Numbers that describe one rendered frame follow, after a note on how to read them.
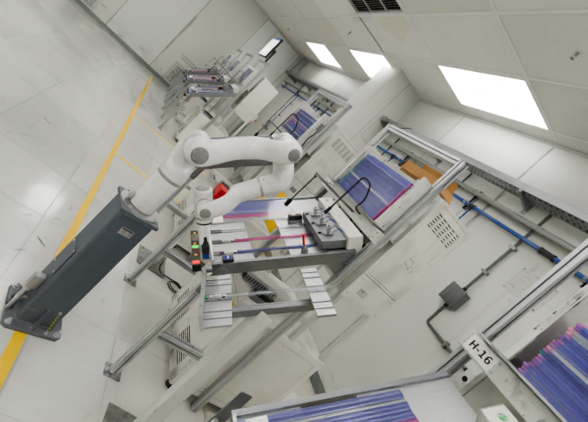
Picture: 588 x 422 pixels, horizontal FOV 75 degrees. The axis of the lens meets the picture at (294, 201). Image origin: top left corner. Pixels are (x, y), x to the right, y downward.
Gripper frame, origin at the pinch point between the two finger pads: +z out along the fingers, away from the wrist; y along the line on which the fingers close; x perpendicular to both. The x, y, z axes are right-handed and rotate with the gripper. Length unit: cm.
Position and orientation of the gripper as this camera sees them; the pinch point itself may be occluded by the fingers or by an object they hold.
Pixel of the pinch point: (205, 249)
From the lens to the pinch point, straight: 189.2
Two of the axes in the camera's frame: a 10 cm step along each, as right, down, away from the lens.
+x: 9.6, -0.6, 2.6
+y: 2.6, 4.1, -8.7
